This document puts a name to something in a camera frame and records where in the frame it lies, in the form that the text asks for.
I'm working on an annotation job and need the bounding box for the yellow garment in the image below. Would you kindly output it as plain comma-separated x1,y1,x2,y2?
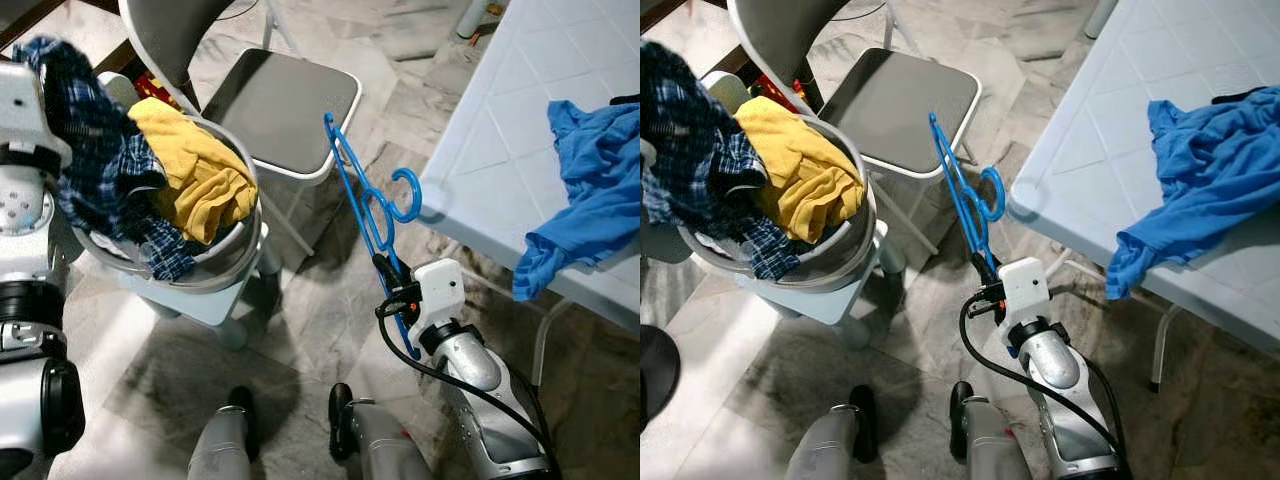
127,97,259,246
735,96,866,244

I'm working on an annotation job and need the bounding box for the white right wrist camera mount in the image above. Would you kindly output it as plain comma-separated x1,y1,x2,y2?
408,258,467,346
997,257,1051,341

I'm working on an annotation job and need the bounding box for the silver right robot leg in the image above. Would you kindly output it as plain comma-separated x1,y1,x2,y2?
948,380,1036,480
328,382,436,480

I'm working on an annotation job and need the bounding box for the blue plastic clothes hanger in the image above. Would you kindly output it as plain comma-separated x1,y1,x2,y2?
928,112,1006,301
322,112,424,361

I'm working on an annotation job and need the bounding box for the silver robot leg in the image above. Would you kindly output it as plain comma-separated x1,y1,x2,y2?
785,385,879,480
328,382,436,480
188,385,259,480
948,380,1036,480

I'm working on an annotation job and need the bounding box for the blue t-shirt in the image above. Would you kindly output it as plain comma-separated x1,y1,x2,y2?
512,100,641,303
1105,85,1280,301

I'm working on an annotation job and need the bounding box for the red toy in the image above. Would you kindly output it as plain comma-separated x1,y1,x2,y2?
135,70,186,106
750,72,811,106

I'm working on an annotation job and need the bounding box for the grey white folding chair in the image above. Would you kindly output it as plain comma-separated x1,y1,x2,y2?
118,0,363,256
727,0,983,256

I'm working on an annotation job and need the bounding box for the silver left robot leg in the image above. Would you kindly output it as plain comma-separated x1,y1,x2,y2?
188,385,259,480
785,385,879,480

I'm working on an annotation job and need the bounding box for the grey round laundry basket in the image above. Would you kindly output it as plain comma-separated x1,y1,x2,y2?
678,110,879,293
70,110,269,296

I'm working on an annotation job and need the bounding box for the white plastic folding table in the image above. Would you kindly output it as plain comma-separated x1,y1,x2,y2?
1007,0,1280,391
420,0,641,391

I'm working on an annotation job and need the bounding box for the blue plaid shirt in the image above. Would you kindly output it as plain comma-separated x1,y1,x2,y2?
15,35,201,283
640,40,801,281

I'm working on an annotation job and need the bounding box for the light blue plastic stool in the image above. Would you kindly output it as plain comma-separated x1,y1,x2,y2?
735,215,906,351
115,215,286,351

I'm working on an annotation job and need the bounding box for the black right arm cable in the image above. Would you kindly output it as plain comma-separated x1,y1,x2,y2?
958,292,1126,466
376,300,546,471

